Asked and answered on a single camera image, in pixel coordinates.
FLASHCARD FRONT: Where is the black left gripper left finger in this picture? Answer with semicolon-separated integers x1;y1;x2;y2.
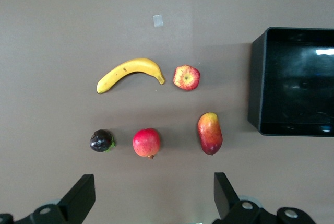
0;173;96;224

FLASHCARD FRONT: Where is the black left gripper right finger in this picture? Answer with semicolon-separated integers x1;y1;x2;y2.
212;172;318;224

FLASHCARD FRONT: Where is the red yellow apple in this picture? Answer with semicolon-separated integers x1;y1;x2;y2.
172;64;201;91

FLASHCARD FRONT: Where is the black plastic box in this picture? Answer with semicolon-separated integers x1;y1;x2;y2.
247;27;334;137

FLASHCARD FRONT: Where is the yellow banana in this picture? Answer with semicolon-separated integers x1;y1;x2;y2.
96;57;166;95

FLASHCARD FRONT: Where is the dark purple eggplant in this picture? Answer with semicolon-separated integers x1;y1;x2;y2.
89;129;117;154

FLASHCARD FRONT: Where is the red yellow mango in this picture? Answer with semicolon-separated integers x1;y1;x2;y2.
197;112;223;156

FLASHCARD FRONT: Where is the red pomegranate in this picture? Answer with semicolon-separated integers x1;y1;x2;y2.
132;127;161;160

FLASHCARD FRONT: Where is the small clear tape piece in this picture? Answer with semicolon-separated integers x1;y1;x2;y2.
152;14;164;28

